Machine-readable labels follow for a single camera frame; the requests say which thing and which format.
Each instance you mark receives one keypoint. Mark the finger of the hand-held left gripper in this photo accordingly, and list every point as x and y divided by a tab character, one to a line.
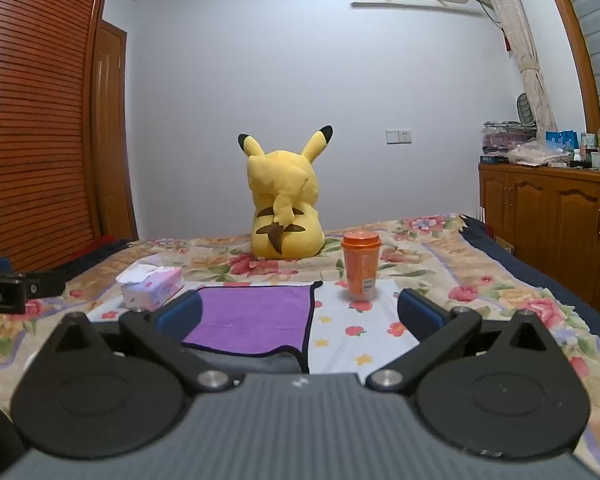
47	286

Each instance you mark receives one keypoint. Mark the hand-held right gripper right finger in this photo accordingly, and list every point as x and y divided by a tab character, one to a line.
422	312

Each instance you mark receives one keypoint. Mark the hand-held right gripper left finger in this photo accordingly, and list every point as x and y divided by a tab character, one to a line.
179	312

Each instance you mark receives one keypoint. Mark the purple towel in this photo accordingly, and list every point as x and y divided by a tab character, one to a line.
255	315

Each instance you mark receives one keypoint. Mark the pink tissue box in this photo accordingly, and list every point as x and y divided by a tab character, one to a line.
152	287

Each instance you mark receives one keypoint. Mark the white flower print cloth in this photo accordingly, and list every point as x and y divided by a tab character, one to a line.
355	330

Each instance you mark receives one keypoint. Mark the orange plastic cup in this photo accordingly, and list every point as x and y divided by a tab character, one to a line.
361	267

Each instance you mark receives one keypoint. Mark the grey towel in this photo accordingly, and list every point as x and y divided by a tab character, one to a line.
250	363

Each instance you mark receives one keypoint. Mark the dark blue bed sheet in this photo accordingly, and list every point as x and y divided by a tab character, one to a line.
535	272

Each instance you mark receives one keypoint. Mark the yellow plush toy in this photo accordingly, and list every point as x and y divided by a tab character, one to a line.
285	200

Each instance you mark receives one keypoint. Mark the wooden cabinet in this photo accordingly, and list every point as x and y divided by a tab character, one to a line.
545	215

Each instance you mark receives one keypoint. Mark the wooden door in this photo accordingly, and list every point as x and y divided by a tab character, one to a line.
111	135

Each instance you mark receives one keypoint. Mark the wooden louvered wardrobe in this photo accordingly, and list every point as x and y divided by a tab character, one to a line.
35	110

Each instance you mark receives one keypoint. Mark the stack of folded clothes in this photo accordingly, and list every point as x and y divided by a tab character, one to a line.
505	137

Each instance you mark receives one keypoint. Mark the clear bag of cloth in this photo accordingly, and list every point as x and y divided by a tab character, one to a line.
537	154

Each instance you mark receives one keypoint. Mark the small white bottle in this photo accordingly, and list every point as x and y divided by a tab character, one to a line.
577	157

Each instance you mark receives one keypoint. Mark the blue paper bag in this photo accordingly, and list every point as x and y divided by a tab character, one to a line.
562	140

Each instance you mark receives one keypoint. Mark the dark woven fan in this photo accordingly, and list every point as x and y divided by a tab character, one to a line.
525	109

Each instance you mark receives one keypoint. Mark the beige patterned curtain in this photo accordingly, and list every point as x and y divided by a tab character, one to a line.
522	45

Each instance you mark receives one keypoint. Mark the white wall socket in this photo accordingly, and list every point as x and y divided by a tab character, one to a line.
398	136

